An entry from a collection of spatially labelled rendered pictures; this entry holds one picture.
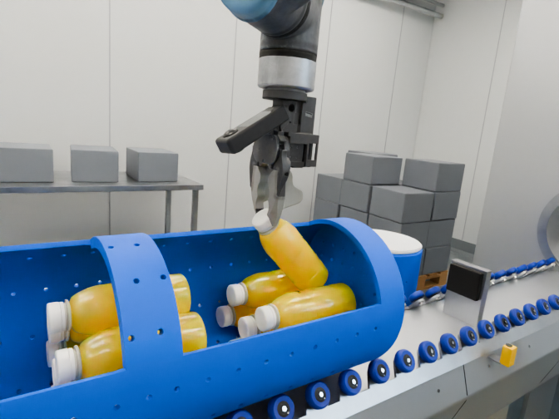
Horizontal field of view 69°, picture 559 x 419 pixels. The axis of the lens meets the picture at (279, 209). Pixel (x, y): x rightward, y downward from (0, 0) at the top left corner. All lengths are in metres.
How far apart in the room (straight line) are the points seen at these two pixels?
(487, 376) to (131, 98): 3.42
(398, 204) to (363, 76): 2.16
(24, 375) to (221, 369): 0.33
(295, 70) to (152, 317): 0.39
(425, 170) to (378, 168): 0.43
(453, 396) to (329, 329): 0.48
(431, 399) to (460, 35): 5.34
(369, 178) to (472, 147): 2.10
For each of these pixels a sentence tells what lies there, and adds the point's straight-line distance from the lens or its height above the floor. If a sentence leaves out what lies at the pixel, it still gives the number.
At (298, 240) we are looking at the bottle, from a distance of 0.69.
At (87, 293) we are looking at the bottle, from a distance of 0.60.
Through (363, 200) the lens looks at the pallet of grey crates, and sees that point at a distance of 3.87.
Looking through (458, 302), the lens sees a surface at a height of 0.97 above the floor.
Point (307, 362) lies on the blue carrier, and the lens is 0.64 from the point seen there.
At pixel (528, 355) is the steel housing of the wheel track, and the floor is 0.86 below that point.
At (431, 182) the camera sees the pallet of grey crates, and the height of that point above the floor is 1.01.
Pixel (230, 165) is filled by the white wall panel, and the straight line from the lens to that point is 4.26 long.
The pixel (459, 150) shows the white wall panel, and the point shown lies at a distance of 5.71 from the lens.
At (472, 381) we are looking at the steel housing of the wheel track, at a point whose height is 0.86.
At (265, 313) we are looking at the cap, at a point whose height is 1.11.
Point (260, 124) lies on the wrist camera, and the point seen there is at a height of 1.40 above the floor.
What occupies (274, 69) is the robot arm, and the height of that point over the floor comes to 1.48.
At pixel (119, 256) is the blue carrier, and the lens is 0.54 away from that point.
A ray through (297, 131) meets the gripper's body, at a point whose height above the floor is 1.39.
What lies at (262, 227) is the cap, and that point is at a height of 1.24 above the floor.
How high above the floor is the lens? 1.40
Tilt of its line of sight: 12 degrees down
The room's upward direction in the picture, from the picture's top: 5 degrees clockwise
